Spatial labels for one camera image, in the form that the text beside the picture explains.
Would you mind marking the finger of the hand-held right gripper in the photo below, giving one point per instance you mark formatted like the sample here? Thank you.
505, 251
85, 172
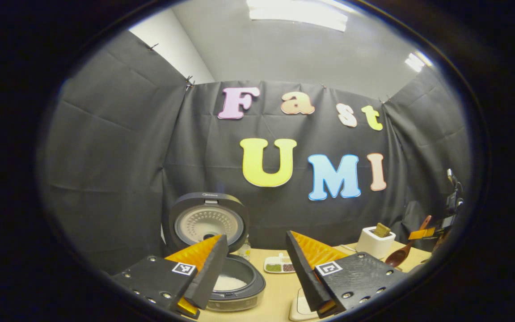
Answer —
423, 233

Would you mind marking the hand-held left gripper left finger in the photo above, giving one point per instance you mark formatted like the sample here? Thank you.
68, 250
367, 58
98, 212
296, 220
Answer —
210, 277

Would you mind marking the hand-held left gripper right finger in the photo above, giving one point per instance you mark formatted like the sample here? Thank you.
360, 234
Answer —
304, 277

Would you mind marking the white rice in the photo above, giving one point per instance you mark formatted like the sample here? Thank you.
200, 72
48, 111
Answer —
230, 282

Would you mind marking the brown wooden spoon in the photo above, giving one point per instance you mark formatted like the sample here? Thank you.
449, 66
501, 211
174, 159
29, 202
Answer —
396, 257

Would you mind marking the dark grey rice cooker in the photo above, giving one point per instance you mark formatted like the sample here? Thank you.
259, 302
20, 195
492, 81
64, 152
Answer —
204, 219

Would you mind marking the white divided grain dish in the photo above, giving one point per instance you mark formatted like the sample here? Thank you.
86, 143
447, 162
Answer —
280, 267

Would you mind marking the white square dish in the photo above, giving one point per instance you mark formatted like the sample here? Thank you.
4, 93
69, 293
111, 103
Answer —
300, 308

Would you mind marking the brown toast slice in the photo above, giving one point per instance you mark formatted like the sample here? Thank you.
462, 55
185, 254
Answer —
382, 230

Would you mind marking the small clear glass bottle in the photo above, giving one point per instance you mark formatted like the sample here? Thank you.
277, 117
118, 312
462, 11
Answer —
245, 250

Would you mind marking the white toaster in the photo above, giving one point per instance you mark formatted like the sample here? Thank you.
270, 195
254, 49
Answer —
371, 246

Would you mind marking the ceiling light panel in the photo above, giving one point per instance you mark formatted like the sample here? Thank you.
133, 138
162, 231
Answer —
297, 15

